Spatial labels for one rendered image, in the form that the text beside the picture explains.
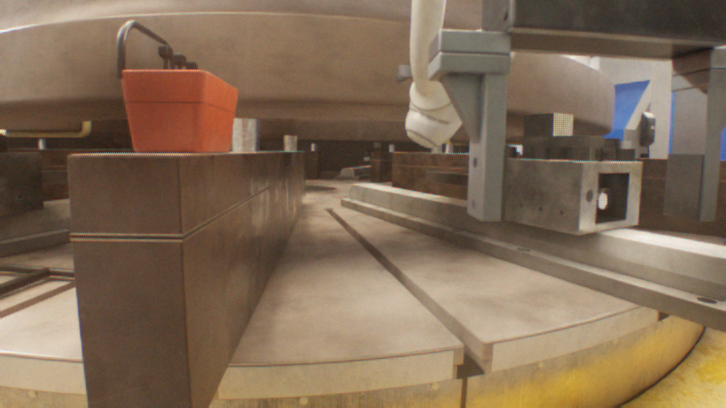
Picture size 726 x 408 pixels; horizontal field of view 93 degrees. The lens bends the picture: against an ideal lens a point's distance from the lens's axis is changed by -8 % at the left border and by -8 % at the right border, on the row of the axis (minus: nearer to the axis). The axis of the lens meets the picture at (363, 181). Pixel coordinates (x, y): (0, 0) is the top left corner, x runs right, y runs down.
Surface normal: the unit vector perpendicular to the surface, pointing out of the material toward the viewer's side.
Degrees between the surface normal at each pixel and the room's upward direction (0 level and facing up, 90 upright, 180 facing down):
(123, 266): 90
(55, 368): 90
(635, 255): 71
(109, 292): 90
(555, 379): 90
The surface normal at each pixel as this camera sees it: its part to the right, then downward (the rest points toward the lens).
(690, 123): -1.00, -0.01
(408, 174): -0.65, 0.05
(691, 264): -0.84, -0.29
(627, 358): 0.43, 0.08
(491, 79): 0.03, 0.08
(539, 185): -0.89, 0.02
